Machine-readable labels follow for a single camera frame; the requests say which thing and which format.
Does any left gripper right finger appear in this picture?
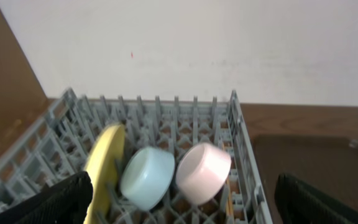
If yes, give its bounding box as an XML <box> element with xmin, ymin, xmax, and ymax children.
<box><xmin>274</xmin><ymin>173</ymin><xmax>358</xmax><ymax>224</ymax></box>

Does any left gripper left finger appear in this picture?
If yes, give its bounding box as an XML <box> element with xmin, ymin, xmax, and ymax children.
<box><xmin>0</xmin><ymin>171</ymin><xmax>93</xmax><ymax>224</ymax></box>

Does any yellow round plate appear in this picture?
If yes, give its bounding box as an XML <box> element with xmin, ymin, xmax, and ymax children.
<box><xmin>84</xmin><ymin>124</ymin><xmax>125</xmax><ymax>224</ymax></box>

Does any wooden chopstick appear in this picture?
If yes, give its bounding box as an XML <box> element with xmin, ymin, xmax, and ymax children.
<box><xmin>226</xmin><ymin>179</ymin><xmax>234</xmax><ymax>217</ymax></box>

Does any light blue bowl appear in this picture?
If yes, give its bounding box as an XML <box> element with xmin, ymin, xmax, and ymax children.
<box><xmin>120</xmin><ymin>146</ymin><xmax>175</xmax><ymax>211</ymax></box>

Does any white bowl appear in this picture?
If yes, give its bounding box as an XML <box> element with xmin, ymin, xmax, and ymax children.
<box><xmin>175</xmin><ymin>142</ymin><xmax>231</xmax><ymax>205</ymax></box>

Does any grey dishwasher rack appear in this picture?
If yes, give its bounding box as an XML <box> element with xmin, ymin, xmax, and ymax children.
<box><xmin>0</xmin><ymin>90</ymin><xmax>272</xmax><ymax>223</ymax></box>

